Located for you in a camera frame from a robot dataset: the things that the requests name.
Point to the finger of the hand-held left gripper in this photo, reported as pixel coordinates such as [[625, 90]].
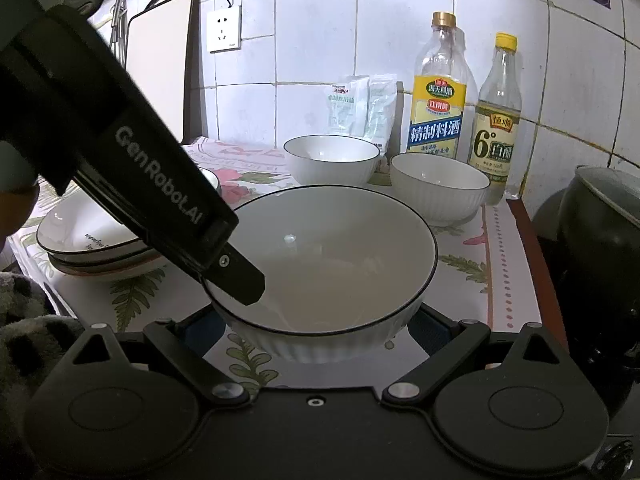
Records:
[[237, 277]]

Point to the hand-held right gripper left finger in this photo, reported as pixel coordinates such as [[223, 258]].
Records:
[[195, 332]]

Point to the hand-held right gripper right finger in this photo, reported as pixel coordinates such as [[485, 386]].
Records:
[[440, 332]]

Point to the white ribbed bowl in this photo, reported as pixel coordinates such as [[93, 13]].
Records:
[[439, 187], [332, 160], [325, 260]]

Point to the blue egg print plate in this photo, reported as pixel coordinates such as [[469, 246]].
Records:
[[115, 269]]

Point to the white lettered plate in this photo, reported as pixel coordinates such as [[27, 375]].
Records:
[[90, 260], [75, 225]]

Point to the person's left forearm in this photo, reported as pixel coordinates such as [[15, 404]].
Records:
[[30, 310]]

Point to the person's left hand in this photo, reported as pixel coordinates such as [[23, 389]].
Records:
[[15, 212]]

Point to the floral tablecloth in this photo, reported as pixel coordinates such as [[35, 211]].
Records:
[[465, 270]]

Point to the white cutting board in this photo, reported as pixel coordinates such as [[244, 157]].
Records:
[[157, 60]]

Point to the hanging metal ladles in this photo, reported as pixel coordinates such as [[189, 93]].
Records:
[[118, 30]]

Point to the black gas stove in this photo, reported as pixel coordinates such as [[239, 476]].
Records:
[[542, 230]]

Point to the black cooking pot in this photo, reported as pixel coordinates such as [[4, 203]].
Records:
[[600, 250]]

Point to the white vinegar bottle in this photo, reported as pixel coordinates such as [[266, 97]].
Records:
[[495, 135]]

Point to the cooking wine bottle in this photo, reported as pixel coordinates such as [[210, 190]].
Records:
[[435, 110]]

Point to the glass pot lid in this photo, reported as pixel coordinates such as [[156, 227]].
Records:
[[615, 180]]

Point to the white wall socket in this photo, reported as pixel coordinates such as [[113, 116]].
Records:
[[224, 29]]

